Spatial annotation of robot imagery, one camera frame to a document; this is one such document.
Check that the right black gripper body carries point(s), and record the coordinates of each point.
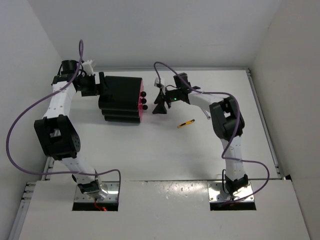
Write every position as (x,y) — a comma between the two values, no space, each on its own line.
(173,95)

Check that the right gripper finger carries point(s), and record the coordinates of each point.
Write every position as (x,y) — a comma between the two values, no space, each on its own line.
(160,109)
(160,99)

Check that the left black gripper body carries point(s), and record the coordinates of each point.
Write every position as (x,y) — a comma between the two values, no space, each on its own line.
(87,87)

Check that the black drawer cabinet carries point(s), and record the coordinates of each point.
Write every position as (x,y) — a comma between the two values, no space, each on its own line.
(121,105)

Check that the yellow utility knife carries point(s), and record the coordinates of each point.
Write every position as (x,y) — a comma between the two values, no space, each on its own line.
(186,123)

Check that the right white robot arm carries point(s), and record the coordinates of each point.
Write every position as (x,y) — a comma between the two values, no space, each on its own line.
(227,123)

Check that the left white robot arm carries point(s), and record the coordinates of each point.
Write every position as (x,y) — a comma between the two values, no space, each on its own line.
(56,133)

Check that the pink top drawer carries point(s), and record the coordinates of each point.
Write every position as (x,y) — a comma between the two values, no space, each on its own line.
(142,92)

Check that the pink middle drawer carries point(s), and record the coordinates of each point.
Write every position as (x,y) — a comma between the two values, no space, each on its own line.
(142,101)

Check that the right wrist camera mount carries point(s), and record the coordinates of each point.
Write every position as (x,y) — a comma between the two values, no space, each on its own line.
(160,83)

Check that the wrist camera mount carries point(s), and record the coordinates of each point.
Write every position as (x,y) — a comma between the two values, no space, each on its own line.
(88,66)
(160,83)

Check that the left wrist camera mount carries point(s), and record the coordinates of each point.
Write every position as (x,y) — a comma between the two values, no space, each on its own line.
(88,66)

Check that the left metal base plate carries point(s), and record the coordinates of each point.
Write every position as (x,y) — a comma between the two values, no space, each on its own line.
(108,194)

